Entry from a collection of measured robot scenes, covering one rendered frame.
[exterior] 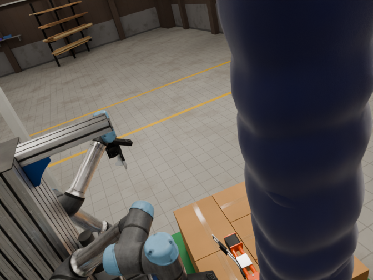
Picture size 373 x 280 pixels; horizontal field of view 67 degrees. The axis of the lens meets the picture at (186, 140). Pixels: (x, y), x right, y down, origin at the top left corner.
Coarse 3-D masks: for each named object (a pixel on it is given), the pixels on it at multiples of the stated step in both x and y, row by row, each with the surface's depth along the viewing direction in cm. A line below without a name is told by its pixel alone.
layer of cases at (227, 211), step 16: (224, 192) 270; (240, 192) 265; (192, 208) 261; (208, 208) 257; (224, 208) 252; (240, 208) 248; (192, 224) 245; (208, 224) 241; (224, 224) 237; (240, 224) 233; (192, 240) 231; (208, 240) 227; (240, 240) 220; (192, 256) 224; (208, 256) 214; (224, 256) 211; (256, 256) 205; (224, 272) 200; (240, 272) 198; (368, 272) 181
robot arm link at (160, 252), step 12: (156, 240) 68; (168, 240) 67; (144, 252) 68; (156, 252) 65; (168, 252) 65; (144, 264) 67; (156, 264) 66; (168, 264) 66; (180, 264) 70; (156, 276) 71; (168, 276) 68; (180, 276) 71
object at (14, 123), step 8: (0, 88) 341; (0, 96) 337; (0, 104) 341; (8, 104) 348; (0, 112) 345; (8, 112) 348; (8, 120) 352; (16, 120) 354; (16, 128) 359; (24, 128) 371; (16, 136) 363; (24, 136) 366; (48, 168) 405; (48, 176) 400; (56, 184) 412
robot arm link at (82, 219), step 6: (54, 192) 135; (60, 192) 137; (78, 216) 145; (84, 216) 149; (90, 216) 153; (78, 222) 146; (84, 222) 149; (90, 222) 152; (96, 222) 156; (102, 222) 162; (84, 228) 151; (90, 228) 153; (96, 228) 155; (102, 228) 159; (108, 228) 161
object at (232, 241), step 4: (228, 236) 158; (232, 236) 157; (236, 236) 156; (224, 240) 159; (228, 240) 156; (232, 240) 155; (236, 240) 154; (228, 244) 153; (232, 244) 153; (236, 244) 152; (240, 244) 152; (228, 248) 156; (232, 248) 152; (236, 248) 153
